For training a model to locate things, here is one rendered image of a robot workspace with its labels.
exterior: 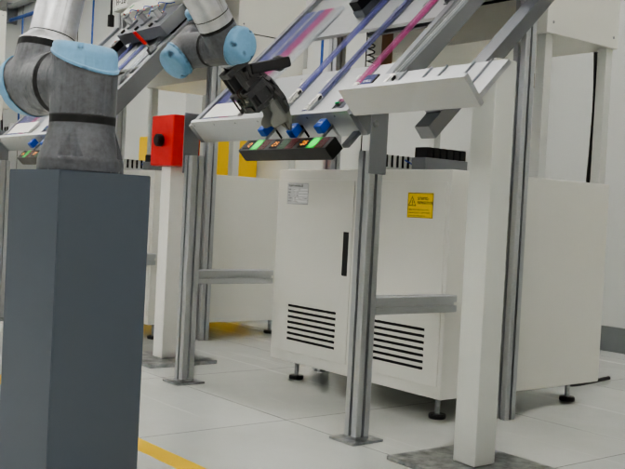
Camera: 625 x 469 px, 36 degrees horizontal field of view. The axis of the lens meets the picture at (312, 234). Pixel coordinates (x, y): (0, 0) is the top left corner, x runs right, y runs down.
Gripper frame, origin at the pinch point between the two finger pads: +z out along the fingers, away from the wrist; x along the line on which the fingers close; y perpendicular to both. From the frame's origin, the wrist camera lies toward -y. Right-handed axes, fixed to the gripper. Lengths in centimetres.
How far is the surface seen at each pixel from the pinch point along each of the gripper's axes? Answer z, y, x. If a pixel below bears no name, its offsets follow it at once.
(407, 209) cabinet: 37.2, -10.4, 6.8
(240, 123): 0.9, -2.5, -23.8
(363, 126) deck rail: 4.1, -2.5, 21.0
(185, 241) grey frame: 24, 19, -50
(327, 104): 1.6, -8.4, 5.4
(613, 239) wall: 159, -122, -44
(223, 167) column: 121, -125, -294
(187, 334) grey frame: 44, 37, -49
